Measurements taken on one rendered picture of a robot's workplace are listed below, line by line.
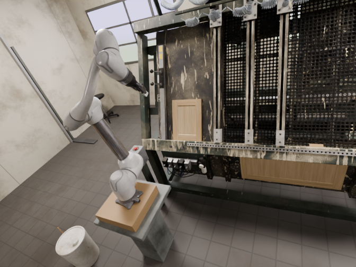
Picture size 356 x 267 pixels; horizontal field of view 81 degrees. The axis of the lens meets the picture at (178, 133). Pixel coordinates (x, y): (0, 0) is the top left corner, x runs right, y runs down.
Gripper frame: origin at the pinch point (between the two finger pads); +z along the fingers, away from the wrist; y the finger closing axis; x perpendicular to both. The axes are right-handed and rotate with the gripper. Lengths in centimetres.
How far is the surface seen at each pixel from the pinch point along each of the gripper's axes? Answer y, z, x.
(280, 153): -91, 77, 0
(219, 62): -22, 54, -57
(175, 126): 8, 82, 4
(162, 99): 28, 72, -17
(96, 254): 48, 94, 161
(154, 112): 39, 85, -4
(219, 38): -17, 47, -75
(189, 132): -9, 83, 5
